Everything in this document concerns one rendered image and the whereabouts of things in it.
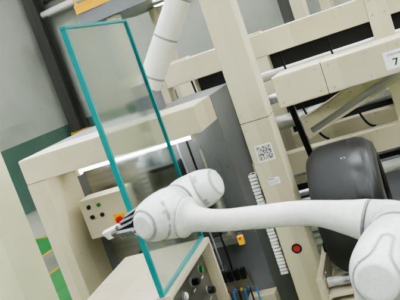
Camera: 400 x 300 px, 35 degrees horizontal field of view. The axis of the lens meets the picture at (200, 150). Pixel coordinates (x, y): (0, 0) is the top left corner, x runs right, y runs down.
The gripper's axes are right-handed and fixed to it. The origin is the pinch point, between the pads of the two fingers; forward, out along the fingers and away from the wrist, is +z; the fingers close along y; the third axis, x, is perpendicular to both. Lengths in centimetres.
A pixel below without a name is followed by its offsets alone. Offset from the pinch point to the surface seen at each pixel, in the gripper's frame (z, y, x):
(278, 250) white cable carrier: 14, 66, -89
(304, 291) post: 13, 56, -108
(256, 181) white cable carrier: 7, 80, -60
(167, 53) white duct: 27, 130, -6
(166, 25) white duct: 20, 134, 4
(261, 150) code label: -2, 86, -51
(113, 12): 385, 651, -78
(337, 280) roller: -6, 54, -106
